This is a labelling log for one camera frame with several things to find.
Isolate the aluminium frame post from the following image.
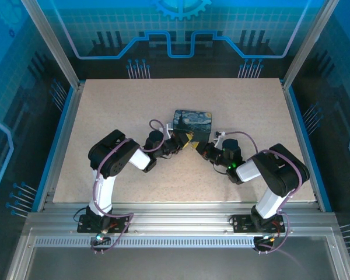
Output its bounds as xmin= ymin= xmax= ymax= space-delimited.
xmin=20 ymin=0 xmax=83 ymax=88
xmin=281 ymin=0 xmax=341 ymax=88

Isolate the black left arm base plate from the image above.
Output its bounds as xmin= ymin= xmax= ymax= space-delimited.
xmin=77 ymin=214 xmax=131 ymax=233

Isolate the aluminium front frame rail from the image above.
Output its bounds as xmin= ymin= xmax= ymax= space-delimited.
xmin=26 ymin=202 xmax=339 ymax=237

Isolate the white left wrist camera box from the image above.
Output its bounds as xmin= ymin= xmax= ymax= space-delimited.
xmin=159 ymin=122 xmax=174 ymax=138

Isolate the grey metal front panel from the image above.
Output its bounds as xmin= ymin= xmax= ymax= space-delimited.
xmin=5 ymin=227 xmax=350 ymax=280

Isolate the aluminium side frame rail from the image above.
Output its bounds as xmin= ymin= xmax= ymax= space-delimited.
xmin=36 ymin=84 xmax=83 ymax=212
xmin=281 ymin=81 xmax=324 ymax=211

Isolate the grey slotted cable duct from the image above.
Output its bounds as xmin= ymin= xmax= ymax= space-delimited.
xmin=34 ymin=237 xmax=257 ymax=249

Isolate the connector with indicator lights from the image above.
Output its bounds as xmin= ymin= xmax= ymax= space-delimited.
xmin=255 ymin=232 xmax=281 ymax=245
xmin=90 ymin=230 xmax=111 ymax=245

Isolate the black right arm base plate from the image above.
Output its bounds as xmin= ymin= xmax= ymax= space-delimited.
xmin=229 ymin=214 xmax=286 ymax=233

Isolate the starry night printed tin box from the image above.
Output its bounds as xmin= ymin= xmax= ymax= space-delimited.
xmin=171 ymin=109 xmax=213 ymax=144

